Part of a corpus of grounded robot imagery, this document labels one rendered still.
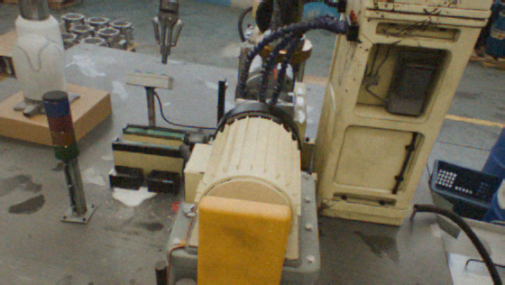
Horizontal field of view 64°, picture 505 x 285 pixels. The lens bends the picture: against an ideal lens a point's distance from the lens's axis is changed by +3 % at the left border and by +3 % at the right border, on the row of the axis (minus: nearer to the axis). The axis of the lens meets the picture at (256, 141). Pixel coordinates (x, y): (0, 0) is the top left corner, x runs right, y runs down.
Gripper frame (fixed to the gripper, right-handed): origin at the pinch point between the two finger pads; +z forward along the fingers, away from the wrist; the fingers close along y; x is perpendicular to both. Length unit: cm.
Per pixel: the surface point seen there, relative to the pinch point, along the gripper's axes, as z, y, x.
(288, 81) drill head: 5, 50, -6
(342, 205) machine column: 45, 71, -30
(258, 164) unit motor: 25, 42, -97
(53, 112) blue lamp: 24, -12, -56
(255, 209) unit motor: 30, 42, -105
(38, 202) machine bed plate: 55, -27, -33
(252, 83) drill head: 7.2, 36.0, -4.7
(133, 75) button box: 9.6, -10.4, -3.4
